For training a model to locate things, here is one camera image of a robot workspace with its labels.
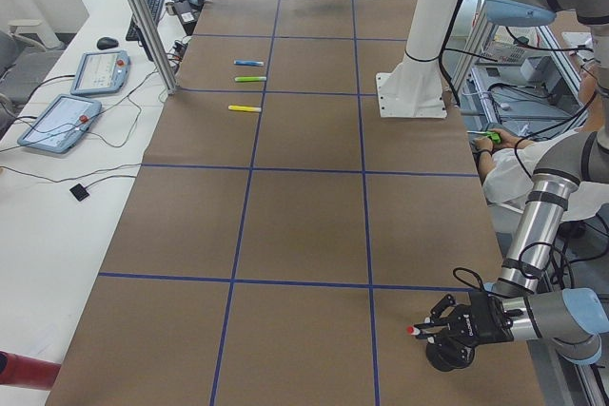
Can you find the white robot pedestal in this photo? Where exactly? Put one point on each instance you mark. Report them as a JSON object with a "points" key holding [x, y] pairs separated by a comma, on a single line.
{"points": [[414, 88]]}

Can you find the green highlighter pen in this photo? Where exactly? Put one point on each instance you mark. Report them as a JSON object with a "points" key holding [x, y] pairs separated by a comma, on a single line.
{"points": [[250, 79]]}

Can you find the red cylinder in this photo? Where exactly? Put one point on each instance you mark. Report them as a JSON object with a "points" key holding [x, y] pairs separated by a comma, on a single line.
{"points": [[25, 372]]}

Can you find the blue highlighter pen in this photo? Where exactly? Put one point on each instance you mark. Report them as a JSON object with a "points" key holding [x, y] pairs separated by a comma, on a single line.
{"points": [[248, 63]]}

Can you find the lower blue teach pendant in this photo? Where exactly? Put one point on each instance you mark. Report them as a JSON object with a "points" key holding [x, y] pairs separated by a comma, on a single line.
{"points": [[62, 124]]}

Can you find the person's white sleeved forearm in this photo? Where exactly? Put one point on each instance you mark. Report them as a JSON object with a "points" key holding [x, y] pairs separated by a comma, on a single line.
{"points": [[508, 183]]}

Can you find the green handheld controller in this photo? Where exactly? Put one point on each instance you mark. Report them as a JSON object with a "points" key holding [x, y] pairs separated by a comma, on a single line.
{"points": [[492, 135]]}

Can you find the black computer mouse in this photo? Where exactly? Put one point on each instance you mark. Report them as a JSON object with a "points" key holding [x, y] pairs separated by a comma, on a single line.
{"points": [[105, 43]]}

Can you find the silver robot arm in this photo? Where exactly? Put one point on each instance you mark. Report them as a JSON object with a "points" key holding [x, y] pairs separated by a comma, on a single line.
{"points": [[573, 320]]}

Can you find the red capped white marker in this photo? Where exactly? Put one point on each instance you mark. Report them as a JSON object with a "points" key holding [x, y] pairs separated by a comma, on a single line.
{"points": [[413, 330]]}

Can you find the upper blue teach pendant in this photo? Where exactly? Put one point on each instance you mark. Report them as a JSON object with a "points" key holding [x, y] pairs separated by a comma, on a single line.
{"points": [[101, 73]]}

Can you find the blue teach pendant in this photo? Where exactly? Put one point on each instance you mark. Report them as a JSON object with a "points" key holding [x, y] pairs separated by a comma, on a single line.
{"points": [[62, 124], [101, 73]]}

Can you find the black mesh cup near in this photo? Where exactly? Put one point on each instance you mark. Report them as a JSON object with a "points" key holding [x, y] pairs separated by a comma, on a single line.
{"points": [[447, 357]]}

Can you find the grey office chair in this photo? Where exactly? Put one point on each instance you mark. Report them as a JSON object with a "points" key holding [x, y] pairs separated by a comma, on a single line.
{"points": [[29, 50]]}

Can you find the small black square sensor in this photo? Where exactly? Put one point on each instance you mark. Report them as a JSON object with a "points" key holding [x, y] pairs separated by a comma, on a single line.
{"points": [[79, 192]]}

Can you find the yellow highlighter pen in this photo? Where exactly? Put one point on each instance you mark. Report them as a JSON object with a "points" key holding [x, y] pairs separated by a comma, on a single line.
{"points": [[250, 109]]}

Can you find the person's hand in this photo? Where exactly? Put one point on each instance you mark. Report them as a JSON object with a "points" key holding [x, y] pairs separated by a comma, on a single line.
{"points": [[485, 145]]}

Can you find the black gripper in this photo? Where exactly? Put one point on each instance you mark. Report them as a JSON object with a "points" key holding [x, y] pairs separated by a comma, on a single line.
{"points": [[479, 321]]}

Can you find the aluminium frame post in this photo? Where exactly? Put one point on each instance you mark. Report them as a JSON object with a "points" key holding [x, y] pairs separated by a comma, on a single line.
{"points": [[152, 43]]}

